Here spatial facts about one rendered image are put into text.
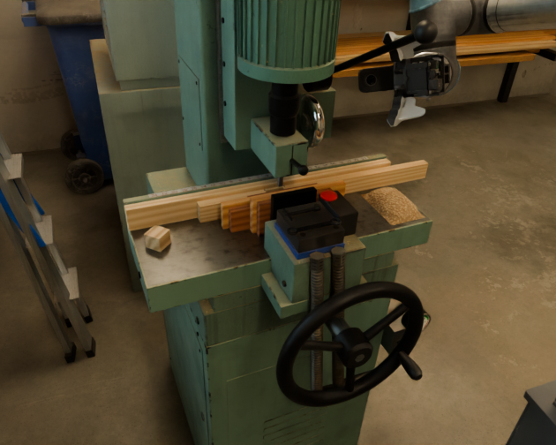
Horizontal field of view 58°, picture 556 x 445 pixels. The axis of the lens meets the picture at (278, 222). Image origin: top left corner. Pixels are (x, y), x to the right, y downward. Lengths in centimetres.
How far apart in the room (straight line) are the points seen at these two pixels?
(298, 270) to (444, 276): 163
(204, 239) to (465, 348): 139
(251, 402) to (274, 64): 75
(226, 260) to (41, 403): 116
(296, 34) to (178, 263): 44
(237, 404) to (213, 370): 15
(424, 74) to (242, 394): 77
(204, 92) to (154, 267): 40
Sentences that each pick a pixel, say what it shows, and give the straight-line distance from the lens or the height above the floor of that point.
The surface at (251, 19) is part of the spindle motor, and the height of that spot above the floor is 129.
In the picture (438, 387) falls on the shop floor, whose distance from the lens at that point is 197.
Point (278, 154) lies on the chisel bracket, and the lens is 96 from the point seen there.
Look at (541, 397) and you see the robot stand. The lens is 132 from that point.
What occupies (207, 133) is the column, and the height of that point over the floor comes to 100.
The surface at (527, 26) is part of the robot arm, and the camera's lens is 118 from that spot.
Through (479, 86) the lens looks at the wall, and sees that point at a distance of 446.
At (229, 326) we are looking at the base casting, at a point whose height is 75.
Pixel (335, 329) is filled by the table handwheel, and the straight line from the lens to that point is 92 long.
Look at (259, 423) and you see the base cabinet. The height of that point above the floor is 39.
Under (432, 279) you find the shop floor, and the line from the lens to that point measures 239.
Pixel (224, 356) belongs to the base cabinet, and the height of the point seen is 67.
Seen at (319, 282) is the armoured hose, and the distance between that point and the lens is 86.
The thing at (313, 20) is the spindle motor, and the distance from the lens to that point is 85.
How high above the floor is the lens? 149
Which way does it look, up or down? 35 degrees down
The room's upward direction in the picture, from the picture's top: 3 degrees clockwise
